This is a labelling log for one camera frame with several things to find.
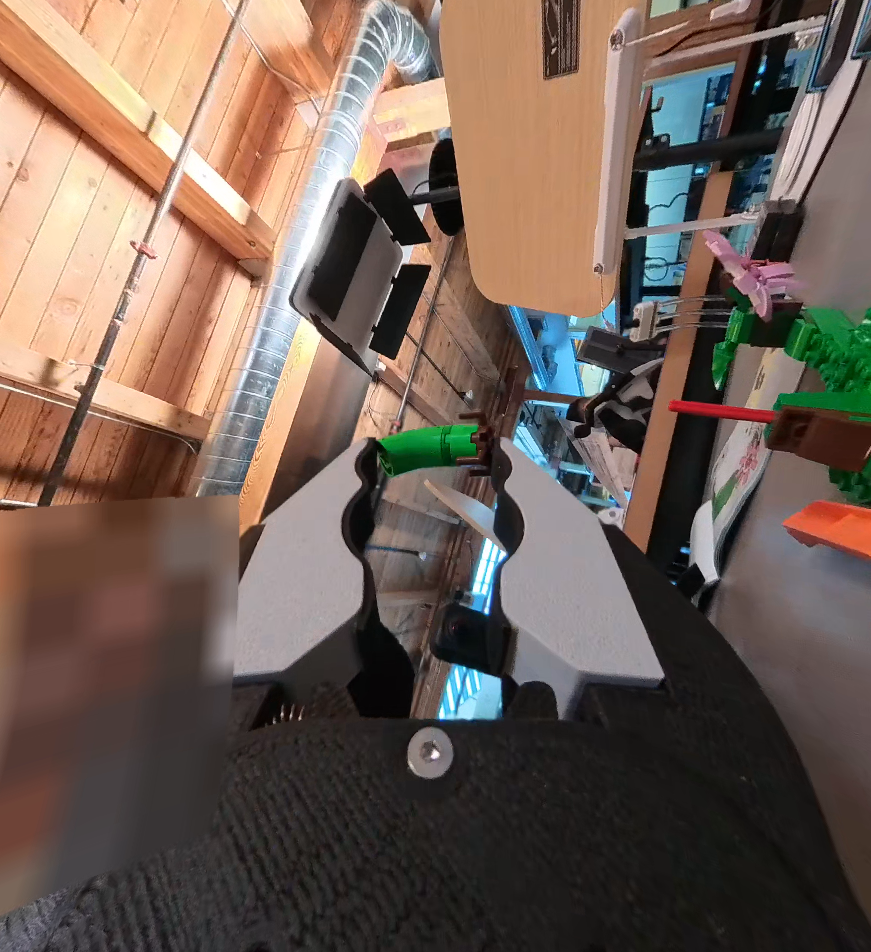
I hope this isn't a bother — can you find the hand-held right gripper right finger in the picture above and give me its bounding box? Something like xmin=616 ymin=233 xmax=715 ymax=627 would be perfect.
xmin=489 ymin=437 xmax=667 ymax=721

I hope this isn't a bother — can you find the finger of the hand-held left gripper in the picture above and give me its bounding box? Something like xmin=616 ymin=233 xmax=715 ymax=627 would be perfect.
xmin=424 ymin=479 xmax=507 ymax=555

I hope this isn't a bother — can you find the studio light panel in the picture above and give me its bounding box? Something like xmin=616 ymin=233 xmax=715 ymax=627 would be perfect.
xmin=289 ymin=170 xmax=466 ymax=376

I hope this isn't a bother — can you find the wooden book stand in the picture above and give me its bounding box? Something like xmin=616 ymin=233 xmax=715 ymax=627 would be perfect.
xmin=439 ymin=0 xmax=868 ymax=321

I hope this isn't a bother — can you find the white connector with clear rods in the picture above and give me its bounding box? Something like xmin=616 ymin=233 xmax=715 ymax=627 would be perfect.
xmin=632 ymin=294 xmax=741 ymax=342

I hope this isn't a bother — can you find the pink lego flower plant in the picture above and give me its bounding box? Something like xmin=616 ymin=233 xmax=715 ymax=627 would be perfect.
xmin=703 ymin=229 xmax=804 ymax=391

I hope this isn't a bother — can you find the orange brick separator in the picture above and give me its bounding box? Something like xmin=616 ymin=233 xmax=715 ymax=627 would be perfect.
xmin=782 ymin=500 xmax=871 ymax=572

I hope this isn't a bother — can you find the lego instruction booklet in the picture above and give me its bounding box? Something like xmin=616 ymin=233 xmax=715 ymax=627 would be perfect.
xmin=684 ymin=346 xmax=808 ymax=603

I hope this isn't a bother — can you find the red lego rod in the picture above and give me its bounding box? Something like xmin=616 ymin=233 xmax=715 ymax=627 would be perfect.
xmin=667 ymin=400 xmax=778 ymax=425

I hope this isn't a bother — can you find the small black block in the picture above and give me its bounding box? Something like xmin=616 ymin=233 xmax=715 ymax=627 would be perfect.
xmin=755 ymin=204 xmax=804 ymax=261

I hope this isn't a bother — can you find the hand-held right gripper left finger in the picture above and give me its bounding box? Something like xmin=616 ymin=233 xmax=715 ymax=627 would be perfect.
xmin=234 ymin=437 xmax=417 ymax=718

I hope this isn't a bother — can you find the green lego stem brown tip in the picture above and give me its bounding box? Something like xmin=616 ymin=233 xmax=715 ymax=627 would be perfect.
xmin=376 ymin=422 xmax=497 ymax=477

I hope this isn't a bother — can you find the black white patterned toy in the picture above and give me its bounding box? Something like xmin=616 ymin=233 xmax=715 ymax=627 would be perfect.
xmin=565 ymin=356 xmax=665 ymax=456

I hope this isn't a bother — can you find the metal ceiling pipe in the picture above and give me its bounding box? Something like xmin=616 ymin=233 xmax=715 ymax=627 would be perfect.
xmin=37 ymin=0 xmax=252 ymax=507

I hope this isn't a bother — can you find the wooden top office desk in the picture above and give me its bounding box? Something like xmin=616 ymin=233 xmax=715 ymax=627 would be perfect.
xmin=621 ymin=74 xmax=741 ymax=551

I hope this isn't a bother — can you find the silver ventilation duct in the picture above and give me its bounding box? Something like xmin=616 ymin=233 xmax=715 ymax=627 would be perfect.
xmin=182 ymin=0 xmax=444 ymax=499

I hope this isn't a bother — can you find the green lego plant model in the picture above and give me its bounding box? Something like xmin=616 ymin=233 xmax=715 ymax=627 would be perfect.
xmin=766 ymin=292 xmax=871 ymax=508

